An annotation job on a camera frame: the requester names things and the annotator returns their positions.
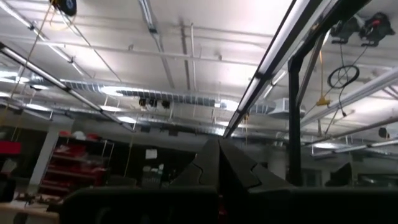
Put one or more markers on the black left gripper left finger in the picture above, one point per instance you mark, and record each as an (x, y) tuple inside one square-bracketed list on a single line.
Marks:
[(140, 205)]

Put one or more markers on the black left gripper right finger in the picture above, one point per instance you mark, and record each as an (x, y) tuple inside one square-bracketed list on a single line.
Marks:
[(295, 205)]

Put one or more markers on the white paper sign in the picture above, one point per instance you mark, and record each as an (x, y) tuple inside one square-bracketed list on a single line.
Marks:
[(151, 154)]

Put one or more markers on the black shelf with red bins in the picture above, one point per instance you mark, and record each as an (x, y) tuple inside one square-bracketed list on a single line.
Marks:
[(73, 169)]

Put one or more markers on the yellow hanging outlet box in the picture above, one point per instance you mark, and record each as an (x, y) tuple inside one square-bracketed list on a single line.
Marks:
[(322, 101)]

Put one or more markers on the white square pillar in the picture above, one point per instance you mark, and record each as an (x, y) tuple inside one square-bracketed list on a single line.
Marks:
[(43, 155)]

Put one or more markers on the red storage bin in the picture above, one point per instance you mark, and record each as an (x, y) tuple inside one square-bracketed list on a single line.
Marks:
[(9, 147)]

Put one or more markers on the black frame post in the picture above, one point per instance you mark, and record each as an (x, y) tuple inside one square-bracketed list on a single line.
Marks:
[(294, 124)]

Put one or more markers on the silver ceiling air duct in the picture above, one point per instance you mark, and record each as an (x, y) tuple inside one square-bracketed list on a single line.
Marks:
[(171, 96)]

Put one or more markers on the black frame LED light bar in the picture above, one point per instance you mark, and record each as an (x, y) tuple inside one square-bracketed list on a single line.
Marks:
[(46, 76), (275, 46)]

